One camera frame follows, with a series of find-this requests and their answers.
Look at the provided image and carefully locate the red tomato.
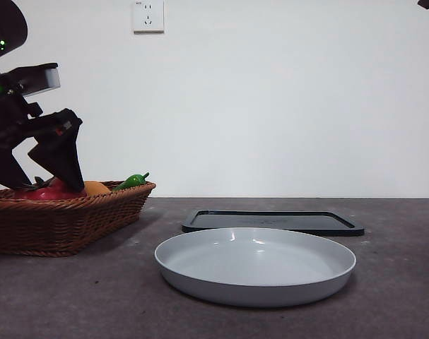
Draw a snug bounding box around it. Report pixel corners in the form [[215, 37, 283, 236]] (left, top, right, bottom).
[[14, 176, 86, 201]]

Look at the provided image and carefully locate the orange round fruit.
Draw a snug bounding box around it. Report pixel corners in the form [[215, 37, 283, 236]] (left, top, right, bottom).
[[83, 180, 112, 196]]

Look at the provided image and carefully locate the brown wicker basket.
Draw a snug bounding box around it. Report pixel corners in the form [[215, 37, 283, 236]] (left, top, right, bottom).
[[0, 180, 157, 257]]

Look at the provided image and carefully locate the green chili pepper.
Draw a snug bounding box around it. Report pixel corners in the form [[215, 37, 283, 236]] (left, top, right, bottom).
[[111, 172, 151, 192]]

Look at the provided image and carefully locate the black rectangular tray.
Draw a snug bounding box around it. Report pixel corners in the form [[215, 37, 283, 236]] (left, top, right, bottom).
[[181, 209, 365, 237]]

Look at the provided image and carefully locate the grey round plate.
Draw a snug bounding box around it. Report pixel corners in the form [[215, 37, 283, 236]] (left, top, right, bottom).
[[154, 227, 358, 308]]

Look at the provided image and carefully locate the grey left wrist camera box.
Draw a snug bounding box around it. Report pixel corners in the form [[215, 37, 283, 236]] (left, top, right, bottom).
[[0, 62, 61, 98]]

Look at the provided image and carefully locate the white wall socket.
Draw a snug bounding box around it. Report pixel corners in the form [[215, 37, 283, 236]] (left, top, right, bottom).
[[133, 0, 165, 35]]

